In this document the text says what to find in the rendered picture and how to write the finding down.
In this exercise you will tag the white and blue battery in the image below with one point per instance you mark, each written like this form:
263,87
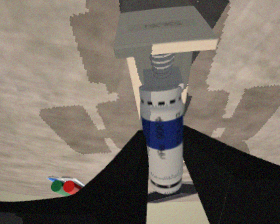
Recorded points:
162,116

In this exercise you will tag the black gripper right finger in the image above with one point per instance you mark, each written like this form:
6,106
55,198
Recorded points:
234,187

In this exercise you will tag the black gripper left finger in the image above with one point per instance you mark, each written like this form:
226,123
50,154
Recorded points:
116,195

